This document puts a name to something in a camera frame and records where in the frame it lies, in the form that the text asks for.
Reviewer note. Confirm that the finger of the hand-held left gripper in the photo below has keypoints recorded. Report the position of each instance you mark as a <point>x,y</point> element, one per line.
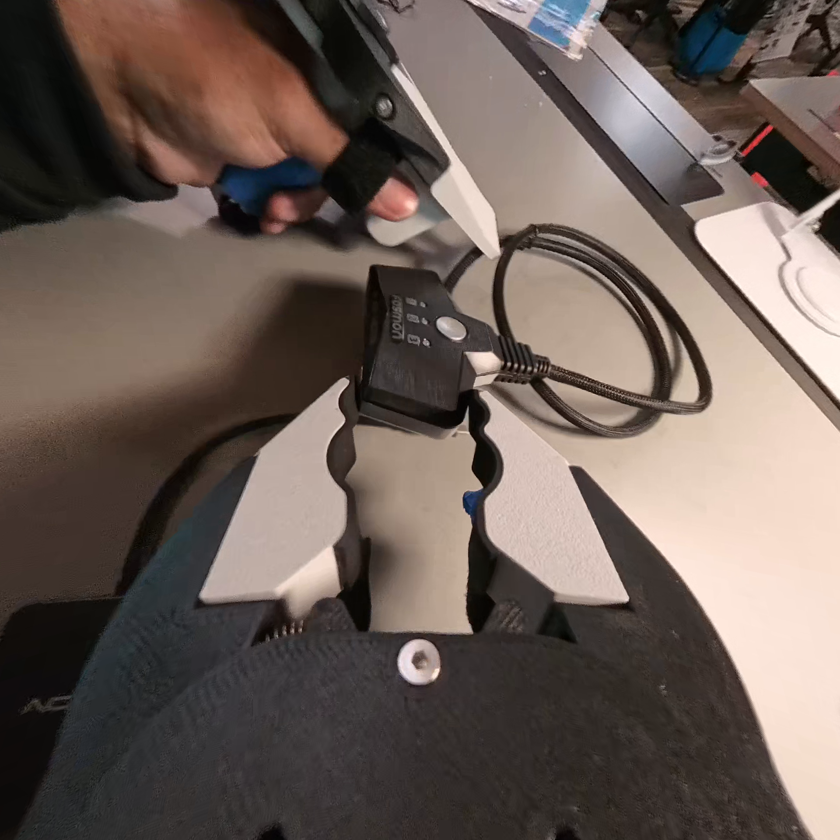
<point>453,177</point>
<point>407,229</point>

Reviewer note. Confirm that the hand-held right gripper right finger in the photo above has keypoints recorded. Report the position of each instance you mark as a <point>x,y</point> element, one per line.
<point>558,531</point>

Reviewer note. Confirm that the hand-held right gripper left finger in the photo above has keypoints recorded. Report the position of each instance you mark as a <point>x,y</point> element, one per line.
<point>275,525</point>

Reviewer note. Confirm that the person's left forearm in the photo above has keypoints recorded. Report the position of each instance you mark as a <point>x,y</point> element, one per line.
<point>39,98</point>

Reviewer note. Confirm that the person's left hand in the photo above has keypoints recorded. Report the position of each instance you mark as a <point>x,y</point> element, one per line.
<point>197,98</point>

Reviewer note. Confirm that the white paper sheet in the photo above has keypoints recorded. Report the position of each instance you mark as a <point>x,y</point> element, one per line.
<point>544,19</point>

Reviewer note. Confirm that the dark flat desk panel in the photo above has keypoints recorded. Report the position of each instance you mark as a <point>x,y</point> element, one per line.
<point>623,111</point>

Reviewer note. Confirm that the blue bag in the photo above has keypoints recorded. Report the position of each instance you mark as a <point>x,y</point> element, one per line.
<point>709,39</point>

